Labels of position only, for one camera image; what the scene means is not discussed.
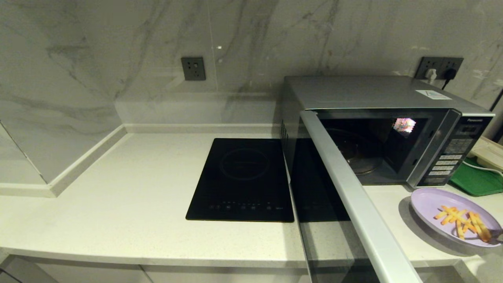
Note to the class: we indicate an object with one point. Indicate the cream power strip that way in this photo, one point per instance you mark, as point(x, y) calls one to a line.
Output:
point(489, 153)

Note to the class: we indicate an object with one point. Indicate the grey single wall socket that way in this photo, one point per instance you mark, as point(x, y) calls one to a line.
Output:
point(193, 68)

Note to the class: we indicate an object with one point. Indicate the purple plate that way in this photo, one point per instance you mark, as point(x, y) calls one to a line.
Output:
point(426, 202)

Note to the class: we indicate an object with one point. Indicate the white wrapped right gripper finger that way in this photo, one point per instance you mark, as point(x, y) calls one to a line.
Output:
point(498, 236)

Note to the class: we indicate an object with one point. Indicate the black plug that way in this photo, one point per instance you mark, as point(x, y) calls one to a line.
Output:
point(450, 73)

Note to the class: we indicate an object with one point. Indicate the dark glass microwave door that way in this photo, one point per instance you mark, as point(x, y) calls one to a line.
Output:
point(365, 220)

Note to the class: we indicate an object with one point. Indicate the beige corner cabinet panel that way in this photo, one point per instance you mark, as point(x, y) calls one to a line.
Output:
point(23, 273)

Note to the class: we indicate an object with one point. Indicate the silver microwave oven body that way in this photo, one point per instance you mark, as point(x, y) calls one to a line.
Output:
point(353, 92)

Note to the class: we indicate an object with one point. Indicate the green cutting board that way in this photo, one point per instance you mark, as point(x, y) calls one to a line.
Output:
point(475, 182)

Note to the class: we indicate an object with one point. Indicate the white plug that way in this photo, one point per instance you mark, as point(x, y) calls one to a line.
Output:
point(431, 74)

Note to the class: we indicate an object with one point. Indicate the grey double wall socket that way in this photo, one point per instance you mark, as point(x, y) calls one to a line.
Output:
point(440, 62)

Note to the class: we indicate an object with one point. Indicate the black induction cooktop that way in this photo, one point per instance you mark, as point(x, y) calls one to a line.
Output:
point(239, 181)

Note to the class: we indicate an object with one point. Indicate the glass microwave turntable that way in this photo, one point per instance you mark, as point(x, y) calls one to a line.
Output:
point(363, 165)

